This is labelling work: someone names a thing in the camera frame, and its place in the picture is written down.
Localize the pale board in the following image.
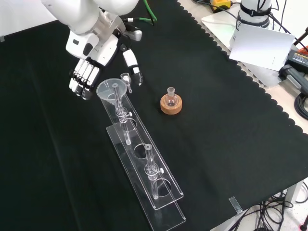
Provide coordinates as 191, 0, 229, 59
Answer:
200, 11, 287, 89

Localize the black bench cloth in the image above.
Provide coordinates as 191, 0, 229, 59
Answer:
0, 0, 308, 231

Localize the small glass weighing funnel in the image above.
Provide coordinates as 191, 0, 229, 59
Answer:
120, 73, 133, 93

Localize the cork ring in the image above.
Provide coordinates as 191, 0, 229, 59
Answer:
160, 94, 183, 115

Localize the black grey tool handle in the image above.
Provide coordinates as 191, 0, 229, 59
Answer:
278, 64, 308, 96

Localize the clear acrylic funnel stand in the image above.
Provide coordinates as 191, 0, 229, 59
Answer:
99, 83, 187, 231

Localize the yellow stop button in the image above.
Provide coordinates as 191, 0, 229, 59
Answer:
210, 0, 233, 13

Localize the green cable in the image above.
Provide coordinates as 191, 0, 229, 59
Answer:
125, 0, 158, 26

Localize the coiled black cable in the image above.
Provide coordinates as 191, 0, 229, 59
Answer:
294, 92, 308, 121

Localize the black stop button cable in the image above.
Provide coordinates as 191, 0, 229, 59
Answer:
211, 6, 242, 25

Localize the black floor cable bundle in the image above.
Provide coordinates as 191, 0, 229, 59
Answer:
250, 181, 308, 231

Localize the translucent plastic funnel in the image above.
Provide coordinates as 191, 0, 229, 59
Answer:
96, 77, 128, 107

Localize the grey table leg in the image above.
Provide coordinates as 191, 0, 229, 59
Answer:
285, 179, 305, 208

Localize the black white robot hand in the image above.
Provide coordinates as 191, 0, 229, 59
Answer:
65, 10, 144, 101

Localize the white paper card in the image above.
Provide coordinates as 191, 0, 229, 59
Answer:
229, 23, 295, 72

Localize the thin black cable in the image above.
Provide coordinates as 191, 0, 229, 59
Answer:
263, 0, 292, 35

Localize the black power adapter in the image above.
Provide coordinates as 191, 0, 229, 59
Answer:
287, 49, 308, 71

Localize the glass round-bottom flask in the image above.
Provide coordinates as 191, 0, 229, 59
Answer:
166, 87, 179, 107

